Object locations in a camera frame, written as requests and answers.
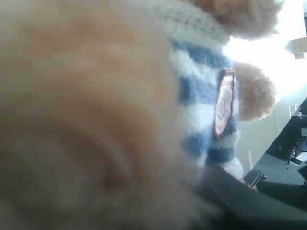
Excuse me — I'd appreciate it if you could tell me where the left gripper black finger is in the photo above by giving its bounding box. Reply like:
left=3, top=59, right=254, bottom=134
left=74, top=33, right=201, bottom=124
left=195, top=165, right=307, bottom=230

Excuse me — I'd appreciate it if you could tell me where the teddy bear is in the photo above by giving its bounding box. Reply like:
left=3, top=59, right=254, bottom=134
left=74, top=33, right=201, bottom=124
left=0, top=0, right=283, bottom=230

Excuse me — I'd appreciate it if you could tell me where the dark desk with equipment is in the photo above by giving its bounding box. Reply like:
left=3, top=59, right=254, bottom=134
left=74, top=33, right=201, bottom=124
left=244, top=100, right=307, bottom=187

